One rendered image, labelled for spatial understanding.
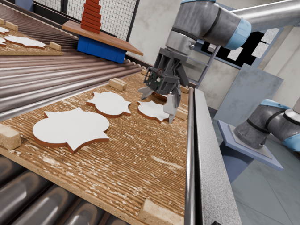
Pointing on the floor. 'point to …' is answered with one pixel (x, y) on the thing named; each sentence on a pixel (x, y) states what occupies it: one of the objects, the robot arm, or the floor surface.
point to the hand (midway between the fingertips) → (155, 111)
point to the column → (240, 155)
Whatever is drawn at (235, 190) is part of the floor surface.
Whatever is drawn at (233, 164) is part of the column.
